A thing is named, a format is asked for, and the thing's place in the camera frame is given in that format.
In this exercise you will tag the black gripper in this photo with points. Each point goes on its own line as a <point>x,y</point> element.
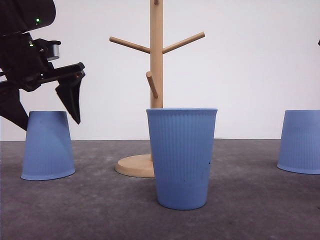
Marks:
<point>24,61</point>

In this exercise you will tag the blue ribbed cup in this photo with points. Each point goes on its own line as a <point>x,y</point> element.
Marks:
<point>48,151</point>
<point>299,147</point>
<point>182,147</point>

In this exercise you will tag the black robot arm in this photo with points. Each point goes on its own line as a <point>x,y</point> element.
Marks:
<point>22,16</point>

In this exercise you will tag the wooden mug tree stand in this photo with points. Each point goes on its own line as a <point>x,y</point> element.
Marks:
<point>143,165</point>

